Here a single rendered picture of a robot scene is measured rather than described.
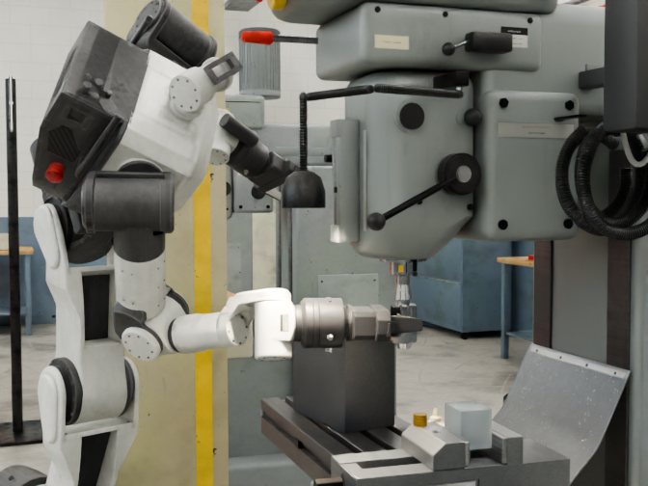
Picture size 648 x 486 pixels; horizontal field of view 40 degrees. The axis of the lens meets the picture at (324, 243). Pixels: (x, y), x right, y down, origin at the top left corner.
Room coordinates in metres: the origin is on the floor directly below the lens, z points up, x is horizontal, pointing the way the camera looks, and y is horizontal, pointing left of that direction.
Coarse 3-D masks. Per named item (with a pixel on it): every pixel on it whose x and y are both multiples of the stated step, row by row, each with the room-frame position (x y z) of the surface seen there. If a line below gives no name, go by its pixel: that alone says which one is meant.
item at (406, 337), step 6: (396, 312) 1.57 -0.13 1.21; (402, 312) 1.56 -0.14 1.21; (408, 312) 1.56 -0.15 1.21; (414, 312) 1.57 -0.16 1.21; (396, 336) 1.57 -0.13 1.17; (402, 336) 1.56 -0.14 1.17; (408, 336) 1.56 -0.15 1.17; (414, 336) 1.57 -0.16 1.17; (396, 342) 1.57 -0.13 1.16; (402, 342) 1.56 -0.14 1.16; (408, 342) 1.56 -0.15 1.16; (414, 342) 1.57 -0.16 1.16
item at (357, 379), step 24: (312, 360) 1.85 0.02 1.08; (336, 360) 1.77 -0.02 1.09; (360, 360) 1.76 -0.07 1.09; (384, 360) 1.79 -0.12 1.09; (312, 384) 1.85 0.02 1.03; (336, 384) 1.77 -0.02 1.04; (360, 384) 1.76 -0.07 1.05; (384, 384) 1.79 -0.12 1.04; (312, 408) 1.85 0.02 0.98; (336, 408) 1.77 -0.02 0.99; (360, 408) 1.76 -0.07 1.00; (384, 408) 1.79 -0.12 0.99
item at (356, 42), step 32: (320, 32) 1.62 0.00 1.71; (352, 32) 1.47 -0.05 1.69; (384, 32) 1.44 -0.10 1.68; (416, 32) 1.46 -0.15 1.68; (448, 32) 1.48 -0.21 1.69; (512, 32) 1.52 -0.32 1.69; (320, 64) 1.62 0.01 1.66; (352, 64) 1.48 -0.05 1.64; (384, 64) 1.45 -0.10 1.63; (416, 64) 1.47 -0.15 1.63; (448, 64) 1.49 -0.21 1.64; (480, 64) 1.50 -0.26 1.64; (512, 64) 1.52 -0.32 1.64
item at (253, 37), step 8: (248, 32) 1.59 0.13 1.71; (256, 32) 1.59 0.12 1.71; (264, 32) 1.60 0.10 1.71; (248, 40) 1.59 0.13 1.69; (256, 40) 1.59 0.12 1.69; (264, 40) 1.60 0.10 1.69; (272, 40) 1.60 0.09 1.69; (280, 40) 1.61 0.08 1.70; (288, 40) 1.62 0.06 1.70; (296, 40) 1.62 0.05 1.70; (304, 40) 1.62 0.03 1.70; (312, 40) 1.63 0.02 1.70
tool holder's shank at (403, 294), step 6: (396, 276) 1.58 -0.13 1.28; (402, 276) 1.58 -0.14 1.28; (408, 276) 1.58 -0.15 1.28; (396, 282) 1.58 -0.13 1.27; (402, 282) 1.57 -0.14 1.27; (408, 282) 1.58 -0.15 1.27; (396, 288) 1.58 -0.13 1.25; (402, 288) 1.57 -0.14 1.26; (408, 288) 1.58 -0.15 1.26; (396, 294) 1.58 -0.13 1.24; (402, 294) 1.57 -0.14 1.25; (408, 294) 1.57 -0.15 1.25; (396, 300) 1.59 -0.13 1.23; (402, 300) 1.58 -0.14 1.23; (408, 300) 1.58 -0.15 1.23
